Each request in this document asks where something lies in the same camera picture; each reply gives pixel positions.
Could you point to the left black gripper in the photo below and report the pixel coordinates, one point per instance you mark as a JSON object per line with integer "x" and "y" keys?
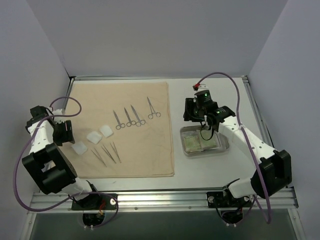
{"x": 66, "y": 131}

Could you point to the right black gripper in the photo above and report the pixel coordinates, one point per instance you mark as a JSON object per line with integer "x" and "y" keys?
{"x": 189, "y": 110}

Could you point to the white gauze pad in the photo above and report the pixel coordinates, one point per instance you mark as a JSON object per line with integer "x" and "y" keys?
{"x": 106, "y": 131}
{"x": 94, "y": 137}
{"x": 79, "y": 148}

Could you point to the green glove packet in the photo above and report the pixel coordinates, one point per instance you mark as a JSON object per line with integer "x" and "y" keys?
{"x": 191, "y": 142}
{"x": 207, "y": 140}

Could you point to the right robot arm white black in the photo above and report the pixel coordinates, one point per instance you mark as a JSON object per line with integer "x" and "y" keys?
{"x": 273, "y": 168}

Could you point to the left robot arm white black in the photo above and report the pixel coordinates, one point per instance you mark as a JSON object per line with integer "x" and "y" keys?
{"x": 46, "y": 163}

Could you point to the stainless steel tray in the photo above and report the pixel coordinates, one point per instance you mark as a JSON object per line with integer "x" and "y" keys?
{"x": 223, "y": 142}

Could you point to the steel hemostat forceps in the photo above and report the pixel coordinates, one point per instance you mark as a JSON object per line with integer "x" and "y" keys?
{"x": 153, "y": 113}

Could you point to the steel tweezers left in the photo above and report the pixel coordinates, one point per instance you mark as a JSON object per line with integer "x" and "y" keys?
{"x": 98, "y": 156}

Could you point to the steel tweezers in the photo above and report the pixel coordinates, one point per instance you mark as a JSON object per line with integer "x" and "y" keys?
{"x": 98, "y": 156}
{"x": 108, "y": 153}
{"x": 115, "y": 151}

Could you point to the steel tweezers middle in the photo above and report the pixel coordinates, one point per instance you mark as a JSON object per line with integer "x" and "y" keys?
{"x": 108, "y": 153}

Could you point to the beige cloth mat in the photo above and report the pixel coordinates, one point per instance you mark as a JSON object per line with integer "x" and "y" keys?
{"x": 145, "y": 151}

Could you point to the steel tweezers right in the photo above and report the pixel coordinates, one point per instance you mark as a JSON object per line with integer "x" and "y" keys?
{"x": 115, "y": 151}

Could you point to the small steel scissors left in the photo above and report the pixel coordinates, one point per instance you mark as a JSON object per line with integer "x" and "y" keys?
{"x": 120, "y": 125}

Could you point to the small steel scissors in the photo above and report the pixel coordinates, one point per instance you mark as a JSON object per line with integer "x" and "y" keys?
{"x": 120, "y": 125}
{"x": 130, "y": 122}

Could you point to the long steel scissors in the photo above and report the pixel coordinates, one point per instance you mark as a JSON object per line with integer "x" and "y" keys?
{"x": 139, "y": 122}

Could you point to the small steel scissors middle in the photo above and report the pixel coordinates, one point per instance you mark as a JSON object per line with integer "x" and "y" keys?
{"x": 130, "y": 122}

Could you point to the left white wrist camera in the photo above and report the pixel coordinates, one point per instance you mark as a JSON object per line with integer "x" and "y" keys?
{"x": 58, "y": 115}

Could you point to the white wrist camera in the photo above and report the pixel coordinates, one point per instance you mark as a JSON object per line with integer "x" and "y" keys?
{"x": 198, "y": 87}
{"x": 58, "y": 115}

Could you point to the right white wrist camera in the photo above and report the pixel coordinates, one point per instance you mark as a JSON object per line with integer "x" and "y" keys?
{"x": 198, "y": 87}

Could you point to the aluminium right side rail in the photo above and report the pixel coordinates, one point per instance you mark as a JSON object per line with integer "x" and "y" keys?
{"x": 251, "y": 116}

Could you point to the aluminium rail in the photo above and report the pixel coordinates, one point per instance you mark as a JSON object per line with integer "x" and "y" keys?
{"x": 160, "y": 201}
{"x": 251, "y": 116}

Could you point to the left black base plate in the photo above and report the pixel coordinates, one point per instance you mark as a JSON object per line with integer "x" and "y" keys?
{"x": 95, "y": 202}

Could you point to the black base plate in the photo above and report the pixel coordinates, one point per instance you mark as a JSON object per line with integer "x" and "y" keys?
{"x": 95, "y": 202}
{"x": 223, "y": 199}

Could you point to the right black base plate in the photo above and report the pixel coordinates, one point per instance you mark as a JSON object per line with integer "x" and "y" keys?
{"x": 223, "y": 199}

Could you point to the aluminium front rail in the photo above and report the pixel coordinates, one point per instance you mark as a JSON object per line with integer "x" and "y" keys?
{"x": 160, "y": 201}

